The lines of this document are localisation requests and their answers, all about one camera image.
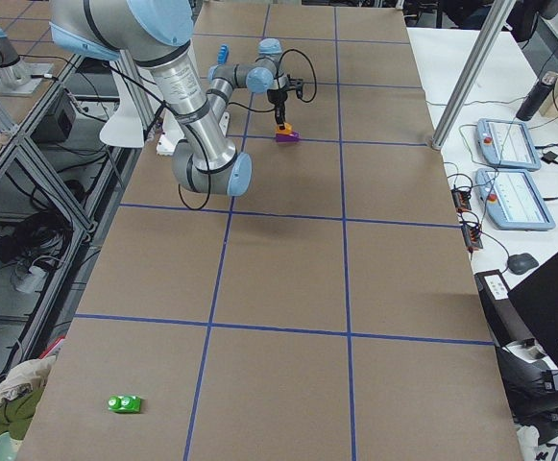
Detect aluminium frame post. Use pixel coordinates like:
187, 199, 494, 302
430, 0, 515, 151

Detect white central pillar base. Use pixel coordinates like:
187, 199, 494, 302
157, 96, 230, 157

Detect green block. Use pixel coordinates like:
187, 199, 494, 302
107, 395, 143, 414

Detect purple trapezoid block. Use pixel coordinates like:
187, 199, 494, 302
275, 132, 300, 143

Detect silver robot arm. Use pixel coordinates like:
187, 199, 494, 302
50, 1, 287, 197

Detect far teach pendant tablet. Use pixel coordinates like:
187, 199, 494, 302
475, 118, 541, 171

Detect near teach pendant tablet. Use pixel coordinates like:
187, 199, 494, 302
474, 168, 556, 231

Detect grey computer mouse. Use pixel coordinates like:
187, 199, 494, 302
507, 253, 539, 275

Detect long blue block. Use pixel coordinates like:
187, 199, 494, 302
217, 43, 230, 65

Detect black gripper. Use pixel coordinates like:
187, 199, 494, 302
267, 76, 289, 130

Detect black water bottle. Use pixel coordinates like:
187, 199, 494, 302
516, 71, 558, 122

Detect teach pendant tablet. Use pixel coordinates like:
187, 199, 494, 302
474, 168, 556, 231
475, 118, 541, 171

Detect orange trapezoid block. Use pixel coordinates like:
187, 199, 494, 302
275, 122, 293, 135

